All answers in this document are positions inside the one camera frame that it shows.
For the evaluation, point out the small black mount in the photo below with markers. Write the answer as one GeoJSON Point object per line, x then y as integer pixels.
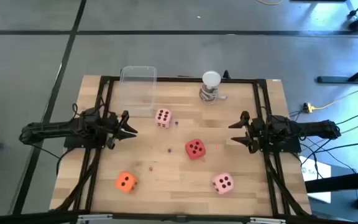
{"type": "Point", "coordinates": [226, 75]}

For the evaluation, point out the large orange plush die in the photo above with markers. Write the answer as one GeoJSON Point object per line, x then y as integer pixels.
{"type": "Point", "coordinates": [125, 182]}

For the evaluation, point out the white cardboard box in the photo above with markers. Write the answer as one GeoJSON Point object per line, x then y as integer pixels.
{"type": "Point", "coordinates": [320, 174]}

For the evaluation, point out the large red plush die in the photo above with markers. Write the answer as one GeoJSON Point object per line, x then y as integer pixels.
{"type": "Point", "coordinates": [195, 149]}

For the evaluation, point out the black rig crossbar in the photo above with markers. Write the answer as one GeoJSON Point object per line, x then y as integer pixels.
{"type": "Point", "coordinates": [182, 218]}

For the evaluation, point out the yellow power strip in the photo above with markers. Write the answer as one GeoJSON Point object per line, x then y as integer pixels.
{"type": "Point", "coordinates": [308, 108]}

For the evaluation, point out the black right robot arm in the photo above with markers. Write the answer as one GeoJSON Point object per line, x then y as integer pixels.
{"type": "Point", "coordinates": [315, 129]}

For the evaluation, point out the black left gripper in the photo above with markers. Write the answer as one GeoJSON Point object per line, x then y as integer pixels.
{"type": "Point", "coordinates": [112, 129]}

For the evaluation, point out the white bulb lamp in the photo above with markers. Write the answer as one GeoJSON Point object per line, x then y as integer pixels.
{"type": "Point", "coordinates": [211, 78]}

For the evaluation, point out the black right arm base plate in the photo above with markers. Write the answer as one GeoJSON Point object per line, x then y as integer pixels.
{"type": "Point", "coordinates": [291, 147]}

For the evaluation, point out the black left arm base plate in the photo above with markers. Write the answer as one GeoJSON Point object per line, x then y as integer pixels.
{"type": "Point", "coordinates": [73, 143]}

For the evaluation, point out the black horizontal beam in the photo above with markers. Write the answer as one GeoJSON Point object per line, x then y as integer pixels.
{"type": "Point", "coordinates": [340, 183]}

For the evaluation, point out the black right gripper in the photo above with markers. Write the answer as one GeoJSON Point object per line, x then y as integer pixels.
{"type": "Point", "coordinates": [259, 132]}

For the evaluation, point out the large pink plush die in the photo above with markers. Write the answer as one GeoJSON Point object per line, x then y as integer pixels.
{"type": "Point", "coordinates": [163, 117]}
{"type": "Point", "coordinates": [223, 183]}

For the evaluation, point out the clear plastic container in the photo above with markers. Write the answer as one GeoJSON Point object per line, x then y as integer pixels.
{"type": "Point", "coordinates": [137, 90]}

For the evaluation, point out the black desk foot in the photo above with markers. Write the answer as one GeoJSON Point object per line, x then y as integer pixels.
{"type": "Point", "coordinates": [346, 79]}

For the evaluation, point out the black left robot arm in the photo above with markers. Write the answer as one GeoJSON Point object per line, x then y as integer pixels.
{"type": "Point", "coordinates": [51, 129]}

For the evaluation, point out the black aluminium table frame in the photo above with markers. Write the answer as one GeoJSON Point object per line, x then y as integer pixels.
{"type": "Point", "coordinates": [182, 79]}

